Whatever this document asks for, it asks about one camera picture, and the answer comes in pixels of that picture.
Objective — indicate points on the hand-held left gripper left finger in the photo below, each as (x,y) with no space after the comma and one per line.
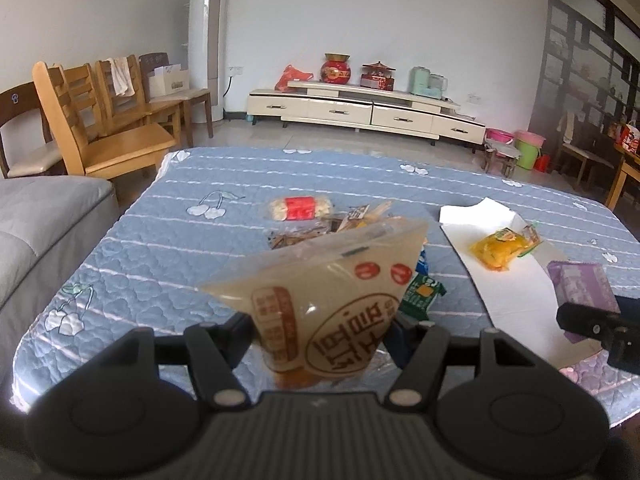
(241,332)

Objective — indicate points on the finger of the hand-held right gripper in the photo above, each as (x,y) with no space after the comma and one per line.
(628,305)
(585,321)

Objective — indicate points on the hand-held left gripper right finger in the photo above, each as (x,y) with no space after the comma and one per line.
(400,340)

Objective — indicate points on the purple snack packet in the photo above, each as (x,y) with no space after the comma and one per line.
(580,280)

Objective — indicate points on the green snack packet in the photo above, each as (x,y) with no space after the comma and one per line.
(422,295)

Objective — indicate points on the white cardboard box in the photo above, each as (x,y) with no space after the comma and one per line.
(520,300)

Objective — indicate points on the translucent red print snack bag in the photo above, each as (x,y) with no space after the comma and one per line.
(320,300)

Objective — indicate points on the blue cookie packet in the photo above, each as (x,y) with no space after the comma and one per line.
(424,260)

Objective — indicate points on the brown gold snack packet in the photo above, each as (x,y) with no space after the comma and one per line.
(295,240)

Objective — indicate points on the yellow snack packet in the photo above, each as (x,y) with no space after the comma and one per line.
(502,247)

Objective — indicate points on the blue quilted blanket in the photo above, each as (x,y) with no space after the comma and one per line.
(165,240)

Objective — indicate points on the tan snack packet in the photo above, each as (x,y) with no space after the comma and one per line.
(372,212)

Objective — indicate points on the wooden side table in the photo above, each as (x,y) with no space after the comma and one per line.
(627,170)

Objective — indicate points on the red label rice cracker packet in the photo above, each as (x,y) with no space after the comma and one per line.
(300,207)

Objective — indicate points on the dark chair with cushion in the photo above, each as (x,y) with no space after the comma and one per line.
(580,155)

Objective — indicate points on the small red bucket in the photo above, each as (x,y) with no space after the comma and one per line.
(542,163)

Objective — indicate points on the red carton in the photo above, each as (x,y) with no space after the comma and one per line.
(631,139)

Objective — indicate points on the green bucket pink lid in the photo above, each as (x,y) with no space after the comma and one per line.
(528,152)

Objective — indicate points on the small wooden stool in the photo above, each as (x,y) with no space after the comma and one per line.
(500,152)

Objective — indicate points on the pink basin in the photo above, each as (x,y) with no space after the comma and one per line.
(500,135)

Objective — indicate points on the light wooden chair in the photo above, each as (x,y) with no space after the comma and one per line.
(82,85)
(120,145)
(150,110)

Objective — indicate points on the grey sofa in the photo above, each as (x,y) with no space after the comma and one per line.
(35,230)

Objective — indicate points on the cream tv cabinet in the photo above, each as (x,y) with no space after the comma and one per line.
(350,110)

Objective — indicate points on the dark wooden chair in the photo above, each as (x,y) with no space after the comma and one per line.
(197,95)
(25,155)

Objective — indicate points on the clear blender jug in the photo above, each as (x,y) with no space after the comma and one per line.
(438,86)

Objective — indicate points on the mint green appliance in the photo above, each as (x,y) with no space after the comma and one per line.
(420,82)

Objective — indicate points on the dark wooden display shelf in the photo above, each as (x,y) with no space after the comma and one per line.
(585,50)

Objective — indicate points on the white paper box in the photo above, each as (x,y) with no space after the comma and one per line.
(171,82)

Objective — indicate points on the red plastic bag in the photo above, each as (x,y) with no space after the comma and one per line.
(294,77)

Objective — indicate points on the red pavilion gift box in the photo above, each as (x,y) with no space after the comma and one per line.
(377,80)

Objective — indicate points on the red round jar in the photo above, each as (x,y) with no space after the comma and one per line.
(336,71)

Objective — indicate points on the white towel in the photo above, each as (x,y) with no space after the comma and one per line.
(122,76)

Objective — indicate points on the white tower air conditioner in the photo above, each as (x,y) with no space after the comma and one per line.
(206,45)

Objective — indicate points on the white wall outlet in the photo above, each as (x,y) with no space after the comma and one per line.
(474,96)
(235,69)

